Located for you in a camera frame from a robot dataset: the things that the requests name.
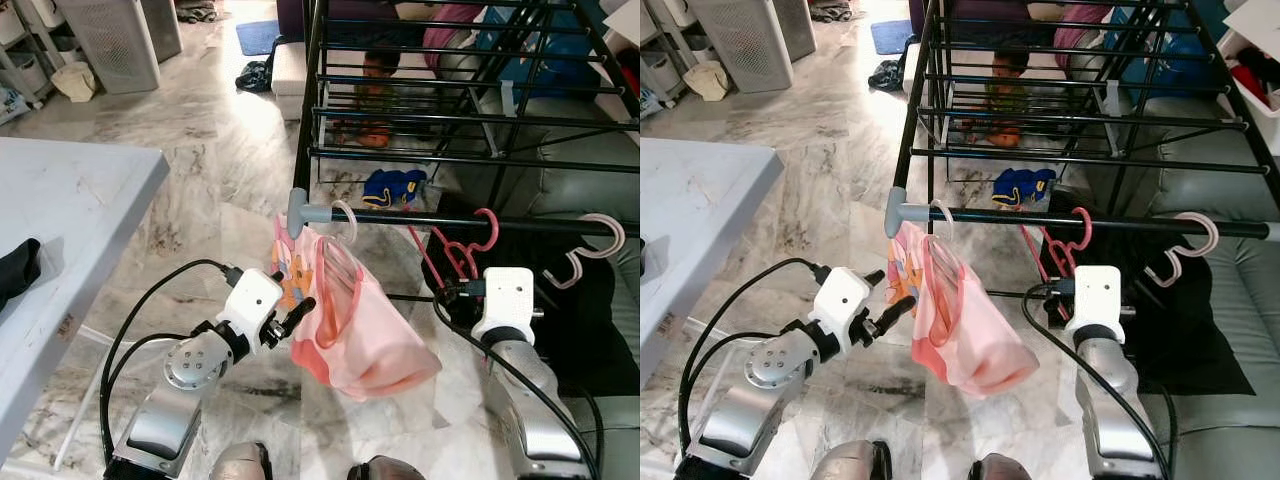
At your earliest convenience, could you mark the red clothes hanger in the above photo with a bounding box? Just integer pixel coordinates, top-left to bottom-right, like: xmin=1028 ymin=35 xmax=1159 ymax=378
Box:
xmin=1017 ymin=206 xmax=1095 ymax=283
xmin=404 ymin=206 xmax=501 ymax=293

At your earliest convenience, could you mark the white clothes hanger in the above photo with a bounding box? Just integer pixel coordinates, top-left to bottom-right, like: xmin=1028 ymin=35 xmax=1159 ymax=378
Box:
xmin=927 ymin=197 xmax=957 ymax=242
xmin=329 ymin=199 xmax=360 ymax=247

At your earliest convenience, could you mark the pale pink clothes hanger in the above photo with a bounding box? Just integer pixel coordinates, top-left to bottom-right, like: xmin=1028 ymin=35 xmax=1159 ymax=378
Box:
xmin=542 ymin=212 xmax=629 ymax=292
xmin=1144 ymin=211 xmax=1222 ymax=291

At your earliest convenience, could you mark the pink printed garment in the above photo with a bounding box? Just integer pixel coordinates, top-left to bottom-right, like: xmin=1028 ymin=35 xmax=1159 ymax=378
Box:
xmin=887 ymin=221 xmax=1042 ymax=401
xmin=271 ymin=214 xmax=444 ymax=403

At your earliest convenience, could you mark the black metal drying rack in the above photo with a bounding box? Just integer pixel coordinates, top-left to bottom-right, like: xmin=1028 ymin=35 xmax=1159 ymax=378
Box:
xmin=884 ymin=0 xmax=1280 ymax=243
xmin=285 ymin=0 xmax=641 ymax=243

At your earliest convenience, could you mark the grey-green leather sofa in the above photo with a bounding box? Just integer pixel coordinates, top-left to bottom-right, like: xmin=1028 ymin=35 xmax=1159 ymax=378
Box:
xmin=1073 ymin=95 xmax=1280 ymax=480
xmin=438 ymin=95 xmax=641 ymax=480

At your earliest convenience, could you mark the robot right leg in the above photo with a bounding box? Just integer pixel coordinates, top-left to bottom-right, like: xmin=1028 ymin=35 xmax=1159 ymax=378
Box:
xmin=347 ymin=454 xmax=428 ymax=480
xmin=967 ymin=451 xmax=1033 ymax=480

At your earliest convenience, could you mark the light blue folding table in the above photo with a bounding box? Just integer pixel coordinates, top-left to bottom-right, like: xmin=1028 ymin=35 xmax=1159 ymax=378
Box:
xmin=0 ymin=137 xmax=170 ymax=463
xmin=640 ymin=137 xmax=785 ymax=389

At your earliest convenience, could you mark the white storage box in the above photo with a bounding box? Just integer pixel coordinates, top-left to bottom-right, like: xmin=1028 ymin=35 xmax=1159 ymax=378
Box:
xmin=271 ymin=40 xmax=323 ymax=123
xmin=902 ymin=40 xmax=947 ymax=123

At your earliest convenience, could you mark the small black cloth heap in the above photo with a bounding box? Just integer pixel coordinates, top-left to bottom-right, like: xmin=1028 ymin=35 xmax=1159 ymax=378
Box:
xmin=867 ymin=59 xmax=907 ymax=94
xmin=236 ymin=59 xmax=274 ymax=94

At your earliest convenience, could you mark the child in orange clothes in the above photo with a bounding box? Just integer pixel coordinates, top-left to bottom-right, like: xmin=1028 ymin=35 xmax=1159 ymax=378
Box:
xmin=334 ymin=48 xmax=407 ymax=151
xmin=958 ymin=46 xmax=1033 ymax=151

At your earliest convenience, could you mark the blue floor mat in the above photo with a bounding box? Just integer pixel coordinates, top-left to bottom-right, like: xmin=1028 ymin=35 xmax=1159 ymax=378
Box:
xmin=869 ymin=17 xmax=917 ymax=57
xmin=236 ymin=19 xmax=284 ymax=57

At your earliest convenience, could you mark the blue cloth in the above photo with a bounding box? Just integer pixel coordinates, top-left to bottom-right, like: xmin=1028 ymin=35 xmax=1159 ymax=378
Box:
xmin=1104 ymin=4 xmax=1217 ymax=98
xmin=477 ymin=4 xmax=603 ymax=98

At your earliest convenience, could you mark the beige bag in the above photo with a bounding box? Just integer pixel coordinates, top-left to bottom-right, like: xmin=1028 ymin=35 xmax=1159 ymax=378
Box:
xmin=684 ymin=61 xmax=732 ymax=104
xmin=51 ymin=61 xmax=99 ymax=104

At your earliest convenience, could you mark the magenta cloth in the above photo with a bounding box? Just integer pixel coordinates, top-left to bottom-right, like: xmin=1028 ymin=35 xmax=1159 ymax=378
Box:
xmin=421 ymin=2 xmax=487 ymax=73
xmin=1054 ymin=2 xmax=1113 ymax=73

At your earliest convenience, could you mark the small grey perforated appliance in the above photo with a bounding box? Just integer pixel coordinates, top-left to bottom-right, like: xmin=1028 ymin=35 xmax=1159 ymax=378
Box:
xmin=140 ymin=0 xmax=185 ymax=63
xmin=775 ymin=0 xmax=822 ymax=63

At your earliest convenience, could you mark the large perforated air purifier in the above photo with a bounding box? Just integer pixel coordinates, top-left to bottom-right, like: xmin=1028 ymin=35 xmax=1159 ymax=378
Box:
xmin=54 ymin=0 xmax=162 ymax=96
xmin=684 ymin=0 xmax=797 ymax=96

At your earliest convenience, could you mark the white plastic bin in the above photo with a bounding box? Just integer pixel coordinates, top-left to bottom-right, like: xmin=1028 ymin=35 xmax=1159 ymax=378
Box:
xmin=1213 ymin=0 xmax=1280 ymax=158
xmin=598 ymin=0 xmax=641 ymax=98

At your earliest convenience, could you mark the metal storage shelf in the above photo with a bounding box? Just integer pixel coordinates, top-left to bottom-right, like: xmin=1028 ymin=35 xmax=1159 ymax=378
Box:
xmin=640 ymin=0 xmax=693 ymax=119
xmin=0 ymin=0 xmax=63 ymax=113

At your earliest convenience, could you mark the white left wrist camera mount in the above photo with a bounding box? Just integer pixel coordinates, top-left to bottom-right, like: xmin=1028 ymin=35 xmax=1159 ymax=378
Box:
xmin=807 ymin=265 xmax=874 ymax=338
xmin=217 ymin=267 xmax=285 ymax=338

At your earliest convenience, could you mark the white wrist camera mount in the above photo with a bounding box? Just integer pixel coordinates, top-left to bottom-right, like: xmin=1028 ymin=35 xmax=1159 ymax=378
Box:
xmin=1071 ymin=264 xmax=1129 ymax=348
xmin=807 ymin=265 xmax=874 ymax=338
xmin=217 ymin=267 xmax=285 ymax=338
xmin=469 ymin=267 xmax=537 ymax=348

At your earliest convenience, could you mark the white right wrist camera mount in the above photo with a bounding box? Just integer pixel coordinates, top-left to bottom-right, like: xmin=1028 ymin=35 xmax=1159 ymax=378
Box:
xmin=1071 ymin=264 xmax=1129 ymax=348
xmin=469 ymin=267 xmax=537 ymax=348

